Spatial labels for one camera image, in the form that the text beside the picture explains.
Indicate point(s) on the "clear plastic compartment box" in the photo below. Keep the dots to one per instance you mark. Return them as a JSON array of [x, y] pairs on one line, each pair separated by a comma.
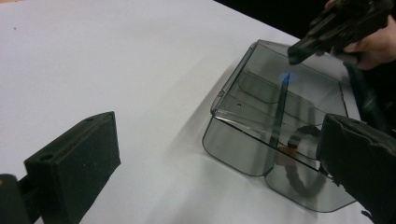
[[271, 124]]

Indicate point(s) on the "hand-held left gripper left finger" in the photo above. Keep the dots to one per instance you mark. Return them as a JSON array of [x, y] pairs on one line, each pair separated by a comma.
[[74, 168]]

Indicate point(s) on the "white table mat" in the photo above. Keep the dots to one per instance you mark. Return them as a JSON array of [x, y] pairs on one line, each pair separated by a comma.
[[124, 62]]

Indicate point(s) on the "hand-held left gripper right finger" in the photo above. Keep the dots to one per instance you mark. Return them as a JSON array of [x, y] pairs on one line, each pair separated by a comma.
[[361, 161]]

